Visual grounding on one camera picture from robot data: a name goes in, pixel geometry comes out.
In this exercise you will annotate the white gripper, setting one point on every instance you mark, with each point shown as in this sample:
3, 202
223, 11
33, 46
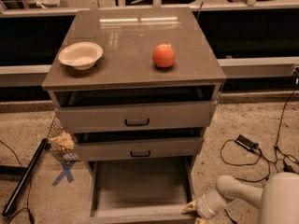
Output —
201, 205

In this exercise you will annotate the grey bottom drawer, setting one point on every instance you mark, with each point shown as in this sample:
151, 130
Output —
141, 191

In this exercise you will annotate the grey drawer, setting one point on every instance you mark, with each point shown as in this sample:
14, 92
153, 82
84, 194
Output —
139, 149
112, 118
141, 191

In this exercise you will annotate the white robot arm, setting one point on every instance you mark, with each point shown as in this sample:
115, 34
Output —
277, 200

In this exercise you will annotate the grey middle drawer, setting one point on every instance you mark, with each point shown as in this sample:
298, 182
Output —
139, 149

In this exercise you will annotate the grey drawer cabinet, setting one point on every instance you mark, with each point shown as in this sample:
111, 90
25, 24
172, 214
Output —
126, 74

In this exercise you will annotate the grey top drawer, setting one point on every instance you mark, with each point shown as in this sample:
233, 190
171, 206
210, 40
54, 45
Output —
112, 118

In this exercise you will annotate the black power adapter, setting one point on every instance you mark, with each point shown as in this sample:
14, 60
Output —
245, 143

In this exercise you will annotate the black power brick right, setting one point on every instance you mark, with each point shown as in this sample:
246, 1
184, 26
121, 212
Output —
288, 168

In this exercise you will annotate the blue tape cross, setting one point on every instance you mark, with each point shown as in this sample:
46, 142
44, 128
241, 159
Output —
65, 173

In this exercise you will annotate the crumpled paper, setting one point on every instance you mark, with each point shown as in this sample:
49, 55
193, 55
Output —
64, 141

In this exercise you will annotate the red apple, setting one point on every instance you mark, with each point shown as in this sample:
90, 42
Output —
163, 56

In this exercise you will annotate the black bar left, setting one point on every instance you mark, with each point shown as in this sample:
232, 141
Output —
26, 173

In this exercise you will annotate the white bowl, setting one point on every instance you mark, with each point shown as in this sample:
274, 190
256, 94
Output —
81, 55

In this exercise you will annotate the wire mesh basket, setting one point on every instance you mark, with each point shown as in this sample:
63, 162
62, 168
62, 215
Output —
62, 155

